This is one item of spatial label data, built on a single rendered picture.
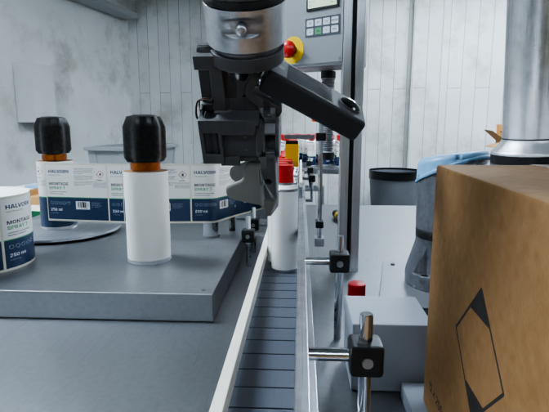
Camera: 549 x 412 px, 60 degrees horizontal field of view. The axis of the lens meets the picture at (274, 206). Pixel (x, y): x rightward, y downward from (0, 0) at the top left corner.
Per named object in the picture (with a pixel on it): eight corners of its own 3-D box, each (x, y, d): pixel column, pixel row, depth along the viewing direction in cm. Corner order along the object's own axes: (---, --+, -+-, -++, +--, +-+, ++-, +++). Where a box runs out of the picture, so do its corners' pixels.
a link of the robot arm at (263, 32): (287, -15, 46) (283, 13, 40) (287, 33, 49) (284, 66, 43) (209, -13, 46) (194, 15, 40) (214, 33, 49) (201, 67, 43)
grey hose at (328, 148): (319, 158, 121) (320, 72, 117) (333, 158, 121) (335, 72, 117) (319, 158, 118) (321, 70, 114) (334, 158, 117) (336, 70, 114)
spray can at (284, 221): (274, 264, 97) (274, 163, 94) (300, 266, 96) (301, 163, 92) (268, 271, 92) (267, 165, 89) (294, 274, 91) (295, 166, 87)
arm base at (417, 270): (400, 266, 95) (401, 217, 93) (482, 268, 92) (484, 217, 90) (409, 295, 80) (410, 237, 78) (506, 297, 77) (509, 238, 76)
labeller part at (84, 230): (35, 219, 143) (34, 215, 143) (137, 220, 142) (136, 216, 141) (-37, 244, 113) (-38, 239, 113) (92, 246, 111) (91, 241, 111)
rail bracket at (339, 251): (300, 333, 77) (301, 233, 74) (345, 334, 77) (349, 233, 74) (300, 342, 74) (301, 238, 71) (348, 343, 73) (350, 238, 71)
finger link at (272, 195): (262, 181, 57) (259, 116, 51) (278, 181, 57) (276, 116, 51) (260, 207, 53) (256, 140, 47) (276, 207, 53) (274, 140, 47)
